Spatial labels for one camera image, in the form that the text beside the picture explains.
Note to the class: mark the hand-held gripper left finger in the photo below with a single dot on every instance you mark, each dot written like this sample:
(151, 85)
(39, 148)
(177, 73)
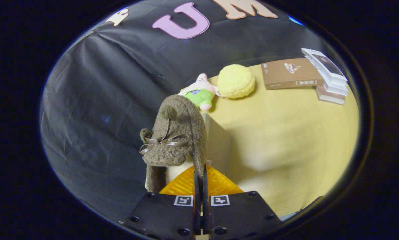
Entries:
(196, 213)

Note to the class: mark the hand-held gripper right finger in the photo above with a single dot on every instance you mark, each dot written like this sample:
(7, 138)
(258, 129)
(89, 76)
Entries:
(206, 213)

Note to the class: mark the beige fabric storage box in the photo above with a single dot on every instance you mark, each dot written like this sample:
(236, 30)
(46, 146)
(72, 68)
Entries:
(219, 146)

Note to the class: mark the brown fuzzy shoe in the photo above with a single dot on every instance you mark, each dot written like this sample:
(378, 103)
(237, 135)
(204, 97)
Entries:
(176, 126)

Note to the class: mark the pink star plush toy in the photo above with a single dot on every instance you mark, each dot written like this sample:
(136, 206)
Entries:
(201, 96)

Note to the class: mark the yellow round plush toy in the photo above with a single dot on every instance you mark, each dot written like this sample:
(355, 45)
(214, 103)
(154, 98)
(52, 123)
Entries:
(236, 81)

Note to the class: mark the black backdrop cloth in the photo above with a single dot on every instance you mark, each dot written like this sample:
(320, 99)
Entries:
(103, 100)

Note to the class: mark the brown cover book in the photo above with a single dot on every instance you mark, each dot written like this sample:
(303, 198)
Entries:
(286, 75)

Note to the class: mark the pink edged book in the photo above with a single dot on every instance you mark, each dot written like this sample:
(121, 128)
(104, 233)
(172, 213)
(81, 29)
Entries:
(329, 97)

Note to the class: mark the white portrait cover book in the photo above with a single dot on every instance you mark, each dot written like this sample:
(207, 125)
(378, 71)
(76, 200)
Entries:
(326, 63)

